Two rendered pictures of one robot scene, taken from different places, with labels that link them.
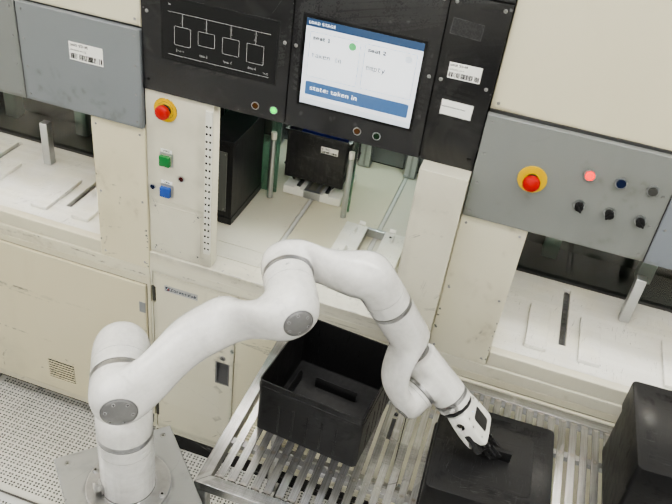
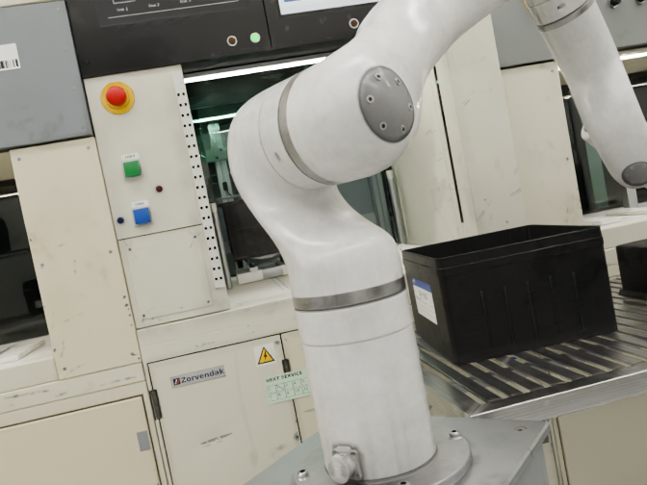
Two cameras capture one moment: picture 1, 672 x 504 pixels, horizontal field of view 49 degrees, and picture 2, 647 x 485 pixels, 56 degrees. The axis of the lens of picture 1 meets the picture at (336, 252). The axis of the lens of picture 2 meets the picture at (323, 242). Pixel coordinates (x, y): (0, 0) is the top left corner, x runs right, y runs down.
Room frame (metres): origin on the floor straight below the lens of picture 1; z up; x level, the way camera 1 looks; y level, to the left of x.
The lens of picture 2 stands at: (0.46, 0.65, 1.04)
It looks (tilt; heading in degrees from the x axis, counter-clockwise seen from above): 3 degrees down; 338
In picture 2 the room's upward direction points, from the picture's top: 11 degrees counter-clockwise
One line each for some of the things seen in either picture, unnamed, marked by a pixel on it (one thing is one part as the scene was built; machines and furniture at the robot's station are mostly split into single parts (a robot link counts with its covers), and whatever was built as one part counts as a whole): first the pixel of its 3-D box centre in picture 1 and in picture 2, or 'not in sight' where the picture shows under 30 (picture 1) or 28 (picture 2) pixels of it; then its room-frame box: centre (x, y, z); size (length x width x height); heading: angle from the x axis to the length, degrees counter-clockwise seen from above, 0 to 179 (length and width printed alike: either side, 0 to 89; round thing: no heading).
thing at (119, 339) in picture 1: (122, 382); (310, 190); (1.08, 0.40, 1.07); 0.19 x 0.12 x 0.24; 16
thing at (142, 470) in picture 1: (127, 459); (366, 382); (1.05, 0.40, 0.85); 0.19 x 0.19 x 0.18
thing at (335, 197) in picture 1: (320, 181); (269, 268); (2.32, 0.09, 0.89); 0.22 x 0.21 x 0.04; 167
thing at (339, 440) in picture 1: (329, 388); (498, 286); (1.36, -0.03, 0.85); 0.28 x 0.28 x 0.17; 72
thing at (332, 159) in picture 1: (325, 139); (259, 216); (2.32, 0.09, 1.06); 0.24 x 0.20 x 0.32; 77
